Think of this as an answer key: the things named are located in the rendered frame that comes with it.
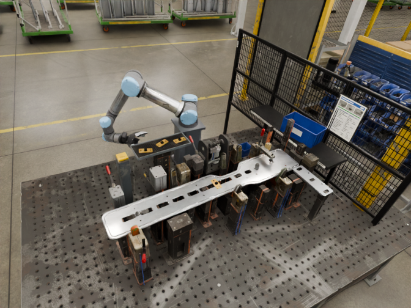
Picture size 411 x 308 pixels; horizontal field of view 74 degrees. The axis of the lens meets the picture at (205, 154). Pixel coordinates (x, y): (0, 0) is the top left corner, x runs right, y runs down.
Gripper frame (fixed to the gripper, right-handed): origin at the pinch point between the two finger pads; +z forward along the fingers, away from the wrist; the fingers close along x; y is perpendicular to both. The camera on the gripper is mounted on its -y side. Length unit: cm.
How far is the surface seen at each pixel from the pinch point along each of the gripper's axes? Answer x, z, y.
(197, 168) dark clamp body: 8.4, 40.1, 10.6
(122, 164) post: 22.7, 3.5, -18.0
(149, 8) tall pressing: -499, -357, 324
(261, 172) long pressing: -3, 79, 28
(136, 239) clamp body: 60, 35, -28
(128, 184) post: 31.5, 0.9, -0.8
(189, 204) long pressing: 34, 46, -2
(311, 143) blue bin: -40, 108, 48
